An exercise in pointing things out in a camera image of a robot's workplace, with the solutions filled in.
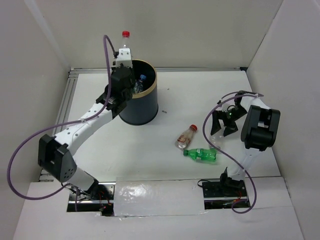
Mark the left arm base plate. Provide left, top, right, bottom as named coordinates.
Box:
left=66, top=181, right=116, bottom=217

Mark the silver foil sheet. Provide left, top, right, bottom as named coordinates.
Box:
left=113, top=180, right=206, bottom=217

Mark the red label water bottle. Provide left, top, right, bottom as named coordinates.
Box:
left=120, top=30, right=130, bottom=49

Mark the blue label water bottle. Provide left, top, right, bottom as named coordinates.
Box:
left=133, top=74, right=147, bottom=94

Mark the crushed bottle red cap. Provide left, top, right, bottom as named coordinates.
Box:
left=175, top=124, right=198, bottom=150

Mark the green bottle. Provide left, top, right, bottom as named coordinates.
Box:
left=183, top=148, right=217, bottom=164

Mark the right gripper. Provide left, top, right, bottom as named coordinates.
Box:
left=211, top=106, right=248, bottom=137

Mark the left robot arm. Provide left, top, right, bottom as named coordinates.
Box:
left=38, top=65, right=136, bottom=200

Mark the aluminium frame rail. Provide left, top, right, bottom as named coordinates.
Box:
left=38, top=67, right=247, bottom=181

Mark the clear wide-mouth plastic jar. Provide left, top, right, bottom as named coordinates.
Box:
left=209, top=134, right=224, bottom=150

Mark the black bin with gold rim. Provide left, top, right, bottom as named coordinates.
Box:
left=119, top=59, right=159, bottom=126

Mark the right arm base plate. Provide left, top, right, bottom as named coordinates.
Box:
left=197, top=179, right=251, bottom=210

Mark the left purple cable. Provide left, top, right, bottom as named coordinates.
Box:
left=6, top=35, right=120, bottom=213

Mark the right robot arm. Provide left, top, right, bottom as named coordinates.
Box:
left=210, top=90, right=281, bottom=196

